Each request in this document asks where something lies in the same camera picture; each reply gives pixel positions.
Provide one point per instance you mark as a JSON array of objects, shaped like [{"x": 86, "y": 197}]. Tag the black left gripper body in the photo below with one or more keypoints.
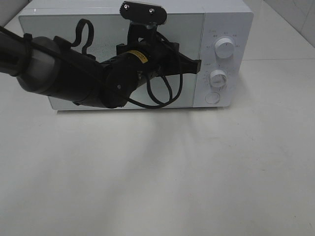
[{"x": 150, "y": 54}]

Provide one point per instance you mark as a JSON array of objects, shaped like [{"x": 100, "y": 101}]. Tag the round door release button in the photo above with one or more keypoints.
[{"x": 212, "y": 98}]

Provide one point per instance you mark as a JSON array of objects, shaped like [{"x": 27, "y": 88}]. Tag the white microwave oven body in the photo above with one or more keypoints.
[{"x": 222, "y": 18}]

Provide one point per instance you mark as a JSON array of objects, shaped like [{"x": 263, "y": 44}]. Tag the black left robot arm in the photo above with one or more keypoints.
[{"x": 62, "y": 69}]

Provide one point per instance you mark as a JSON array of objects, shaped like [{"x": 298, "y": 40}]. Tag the white microwave knob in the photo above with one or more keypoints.
[
  {"x": 218, "y": 78},
  {"x": 224, "y": 47}
]

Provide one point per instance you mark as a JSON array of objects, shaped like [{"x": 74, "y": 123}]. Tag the white microwave door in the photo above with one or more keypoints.
[{"x": 111, "y": 30}]

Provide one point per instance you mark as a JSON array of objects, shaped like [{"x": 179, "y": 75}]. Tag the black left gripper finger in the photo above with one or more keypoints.
[{"x": 143, "y": 13}]

